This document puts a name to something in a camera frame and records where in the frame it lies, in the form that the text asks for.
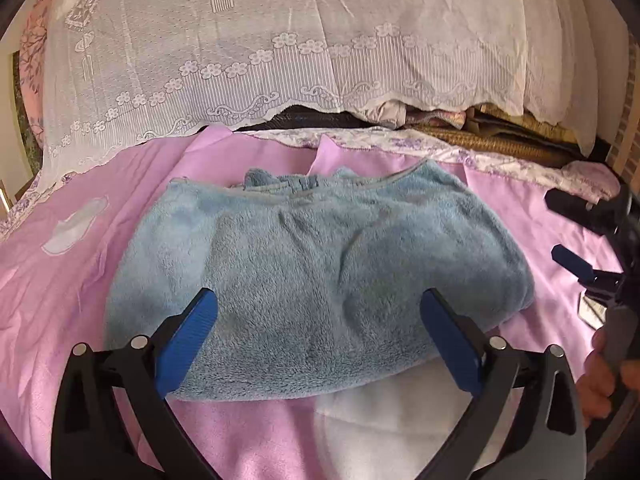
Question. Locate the pink floral pillow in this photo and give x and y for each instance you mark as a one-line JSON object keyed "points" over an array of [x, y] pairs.
{"points": [[32, 60]]}

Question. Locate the white lace cloth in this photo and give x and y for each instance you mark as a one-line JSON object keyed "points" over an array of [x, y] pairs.
{"points": [[300, 35]]}

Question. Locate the pink printed blanket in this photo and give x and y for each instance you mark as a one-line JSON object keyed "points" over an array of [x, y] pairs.
{"points": [[65, 285]]}

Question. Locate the person's right hand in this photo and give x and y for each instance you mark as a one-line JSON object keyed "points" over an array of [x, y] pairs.
{"points": [[595, 385]]}

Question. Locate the purple floral bedsheet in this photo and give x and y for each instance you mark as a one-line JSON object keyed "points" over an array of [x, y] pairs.
{"points": [[525, 167]]}

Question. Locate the white clothing hang tag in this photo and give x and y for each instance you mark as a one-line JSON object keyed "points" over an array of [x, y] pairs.
{"points": [[592, 312]]}

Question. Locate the brown woven mat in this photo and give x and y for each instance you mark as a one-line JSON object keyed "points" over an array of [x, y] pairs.
{"points": [[500, 142]]}

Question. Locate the dark mesh mat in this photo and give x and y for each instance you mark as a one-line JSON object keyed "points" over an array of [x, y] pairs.
{"points": [[310, 119]]}

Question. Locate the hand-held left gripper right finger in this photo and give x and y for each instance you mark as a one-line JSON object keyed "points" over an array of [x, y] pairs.
{"points": [[452, 350]]}

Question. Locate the blue fleece jacket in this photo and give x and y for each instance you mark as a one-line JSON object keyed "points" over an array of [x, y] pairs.
{"points": [[310, 270]]}

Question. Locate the folded pink bedding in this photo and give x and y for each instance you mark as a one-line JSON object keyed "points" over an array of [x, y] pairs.
{"points": [[440, 117]]}

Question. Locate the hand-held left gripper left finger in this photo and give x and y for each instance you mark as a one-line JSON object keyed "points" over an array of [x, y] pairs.
{"points": [[187, 345]]}

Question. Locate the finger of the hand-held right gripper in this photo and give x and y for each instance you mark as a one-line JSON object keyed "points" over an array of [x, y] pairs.
{"points": [[575, 207], [570, 260]]}

